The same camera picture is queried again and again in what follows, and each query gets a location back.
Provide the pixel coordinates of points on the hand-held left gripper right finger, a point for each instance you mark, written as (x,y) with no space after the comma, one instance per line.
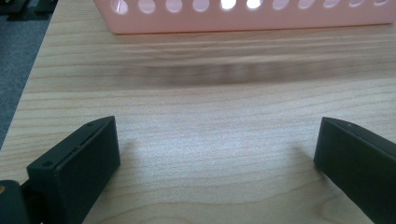
(358,168)

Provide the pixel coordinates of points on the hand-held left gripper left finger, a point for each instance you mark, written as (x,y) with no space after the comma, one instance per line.
(77,174)

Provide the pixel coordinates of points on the pink plastic basket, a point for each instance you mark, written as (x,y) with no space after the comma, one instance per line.
(249,20)

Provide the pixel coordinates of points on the black stand base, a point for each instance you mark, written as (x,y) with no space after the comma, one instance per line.
(21,7)

